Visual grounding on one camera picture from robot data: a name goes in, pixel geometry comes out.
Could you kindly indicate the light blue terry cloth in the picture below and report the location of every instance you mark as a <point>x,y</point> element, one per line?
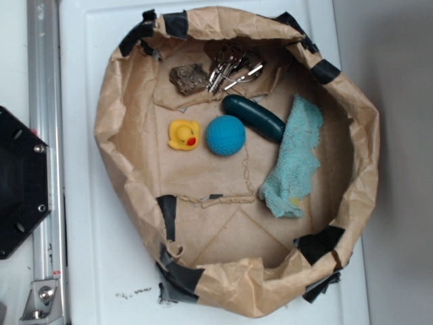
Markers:
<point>290,180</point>

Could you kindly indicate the silver key bunch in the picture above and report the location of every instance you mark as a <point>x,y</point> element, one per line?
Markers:
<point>232,64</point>

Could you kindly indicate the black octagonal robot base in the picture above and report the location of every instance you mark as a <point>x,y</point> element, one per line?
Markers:
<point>24,182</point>

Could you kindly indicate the aluminium profile rail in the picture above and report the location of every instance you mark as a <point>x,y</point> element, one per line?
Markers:
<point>45,113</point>

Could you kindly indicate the metal corner bracket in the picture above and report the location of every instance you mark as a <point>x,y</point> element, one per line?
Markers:
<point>44,304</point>

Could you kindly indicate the brown paper bag bin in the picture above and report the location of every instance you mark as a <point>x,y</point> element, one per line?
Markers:
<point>200,216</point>

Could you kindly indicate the white tray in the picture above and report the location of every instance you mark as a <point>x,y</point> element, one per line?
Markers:
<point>112,278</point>

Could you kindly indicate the blue dimpled ball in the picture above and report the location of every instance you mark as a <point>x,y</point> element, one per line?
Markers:
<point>225,135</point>

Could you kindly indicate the yellow rubber duck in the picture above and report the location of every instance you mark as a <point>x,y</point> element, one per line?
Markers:
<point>184,134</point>

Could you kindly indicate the dark teal oblong case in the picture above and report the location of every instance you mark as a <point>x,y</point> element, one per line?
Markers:
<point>254,116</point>

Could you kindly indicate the brown rough rock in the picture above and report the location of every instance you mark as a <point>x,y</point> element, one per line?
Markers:
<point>189,79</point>

